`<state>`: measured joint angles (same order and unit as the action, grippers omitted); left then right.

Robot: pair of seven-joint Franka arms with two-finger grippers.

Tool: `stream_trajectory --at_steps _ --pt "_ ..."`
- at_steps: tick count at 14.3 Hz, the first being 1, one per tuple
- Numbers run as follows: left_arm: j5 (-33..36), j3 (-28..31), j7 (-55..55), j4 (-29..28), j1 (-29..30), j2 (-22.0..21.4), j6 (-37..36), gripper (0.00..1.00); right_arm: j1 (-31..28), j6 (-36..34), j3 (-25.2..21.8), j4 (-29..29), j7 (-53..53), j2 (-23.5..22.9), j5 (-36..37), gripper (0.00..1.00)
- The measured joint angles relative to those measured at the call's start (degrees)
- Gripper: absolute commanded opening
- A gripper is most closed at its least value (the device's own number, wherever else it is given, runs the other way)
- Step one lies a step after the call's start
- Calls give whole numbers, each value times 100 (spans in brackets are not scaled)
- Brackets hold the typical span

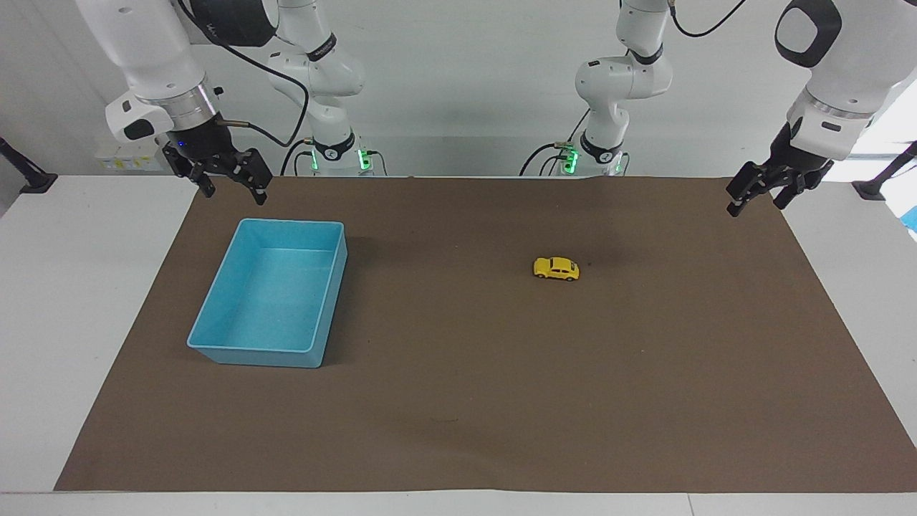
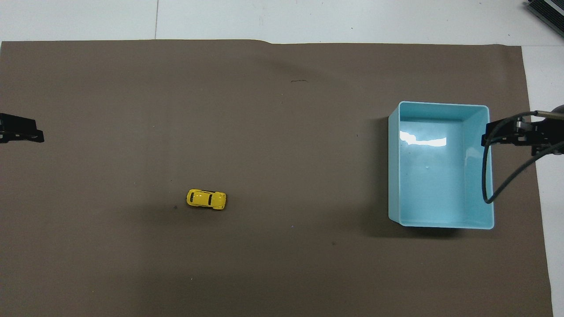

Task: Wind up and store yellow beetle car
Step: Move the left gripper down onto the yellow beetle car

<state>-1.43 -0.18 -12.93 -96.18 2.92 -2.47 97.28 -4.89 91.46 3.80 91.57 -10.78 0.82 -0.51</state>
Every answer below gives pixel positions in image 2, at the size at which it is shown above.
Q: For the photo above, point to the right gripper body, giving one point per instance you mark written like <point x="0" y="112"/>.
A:
<point x="550" y="131"/>

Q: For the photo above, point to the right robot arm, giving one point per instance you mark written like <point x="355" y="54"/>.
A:
<point x="559" y="109"/>

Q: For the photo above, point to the yellow toy beetle car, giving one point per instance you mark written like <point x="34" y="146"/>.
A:
<point x="203" y="198"/>

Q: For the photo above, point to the dark striped object in corner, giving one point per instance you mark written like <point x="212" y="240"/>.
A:
<point x="547" y="9"/>

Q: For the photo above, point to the light blue plastic bin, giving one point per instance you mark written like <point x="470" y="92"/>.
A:
<point x="434" y="176"/>

